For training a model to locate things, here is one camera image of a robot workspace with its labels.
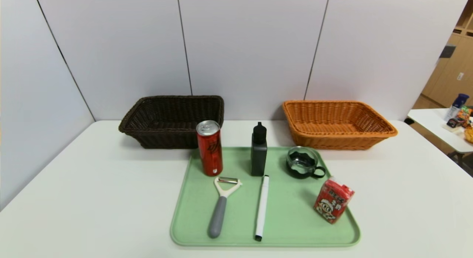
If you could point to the orange wicker basket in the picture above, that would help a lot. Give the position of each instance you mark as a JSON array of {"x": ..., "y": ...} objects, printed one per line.
[{"x": 332, "y": 139}]

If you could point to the small white cabinet switch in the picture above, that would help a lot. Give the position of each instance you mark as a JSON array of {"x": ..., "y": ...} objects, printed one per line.
[{"x": 460, "y": 76}]

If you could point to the light green plastic tray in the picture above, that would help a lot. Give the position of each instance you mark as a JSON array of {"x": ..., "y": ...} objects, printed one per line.
[{"x": 295, "y": 213}]

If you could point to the orange food item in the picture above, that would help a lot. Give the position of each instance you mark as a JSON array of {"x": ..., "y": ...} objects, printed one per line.
[{"x": 470, "y": 134}]

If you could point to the colourful snack packet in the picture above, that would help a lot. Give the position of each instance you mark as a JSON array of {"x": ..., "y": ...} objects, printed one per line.
[{"x": 465, "y": 113}]

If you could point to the red cartoon milk carton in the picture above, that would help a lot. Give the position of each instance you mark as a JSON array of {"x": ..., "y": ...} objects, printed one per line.
[{"x": 332, "y": 202}]

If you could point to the dark grey cabinet plate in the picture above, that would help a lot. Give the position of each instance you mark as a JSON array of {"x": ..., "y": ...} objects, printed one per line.
[{"x": 448, "y": 51}]

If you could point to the dark brown wicker basket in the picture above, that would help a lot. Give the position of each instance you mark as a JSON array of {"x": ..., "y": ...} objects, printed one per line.
[{"x": 166, "y": 136}]

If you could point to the glass cup black holder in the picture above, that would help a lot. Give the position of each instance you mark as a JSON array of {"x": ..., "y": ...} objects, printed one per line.
[{"x": 301, "y": 163}]

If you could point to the small dark box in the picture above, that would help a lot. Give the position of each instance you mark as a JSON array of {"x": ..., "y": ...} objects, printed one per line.
[{"x": 455, "y": 122}]

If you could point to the clear bottle blue cap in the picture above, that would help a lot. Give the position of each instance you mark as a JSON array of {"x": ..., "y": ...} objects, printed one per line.
[{"x": 458, "y": 102}]

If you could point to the red soda can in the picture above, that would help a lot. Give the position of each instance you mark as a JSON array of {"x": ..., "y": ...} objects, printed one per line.
[{"x": 210, "y": 150}]

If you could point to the white marker black cap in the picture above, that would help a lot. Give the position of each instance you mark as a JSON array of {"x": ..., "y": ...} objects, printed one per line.
[{"x": 262, "y": 210}]

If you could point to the black squeeze bottle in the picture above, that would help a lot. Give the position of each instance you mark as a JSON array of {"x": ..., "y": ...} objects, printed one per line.
[{"x": 258, "y": 158}]

